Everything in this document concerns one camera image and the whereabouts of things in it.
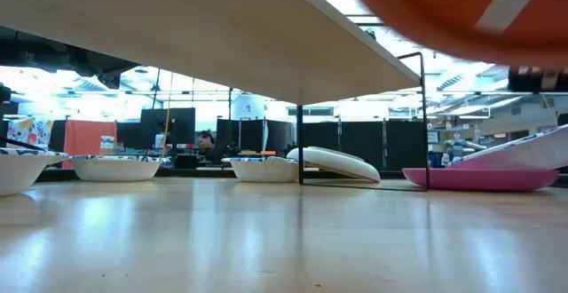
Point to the black metal table frame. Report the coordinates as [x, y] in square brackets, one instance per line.
[199, 173]

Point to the black partition wall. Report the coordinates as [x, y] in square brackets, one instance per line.
[364, 144]

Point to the wooden shelf with black legs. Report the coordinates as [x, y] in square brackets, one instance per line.
[199, 26]

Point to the colourful poster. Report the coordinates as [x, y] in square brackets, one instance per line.
[26, 133]

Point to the red partition panel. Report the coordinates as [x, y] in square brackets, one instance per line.
[84, 137]

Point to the orange bowl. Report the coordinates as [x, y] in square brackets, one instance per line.
[421, 9]

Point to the blue patterned paper plate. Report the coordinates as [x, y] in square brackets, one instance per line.
[523, 153]
[262, 171]
[115, 171]
[22, 173]

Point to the seated person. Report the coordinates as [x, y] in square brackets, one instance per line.
[207, 142]

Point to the pink plastic plate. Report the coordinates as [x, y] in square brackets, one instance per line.
[479, 179]

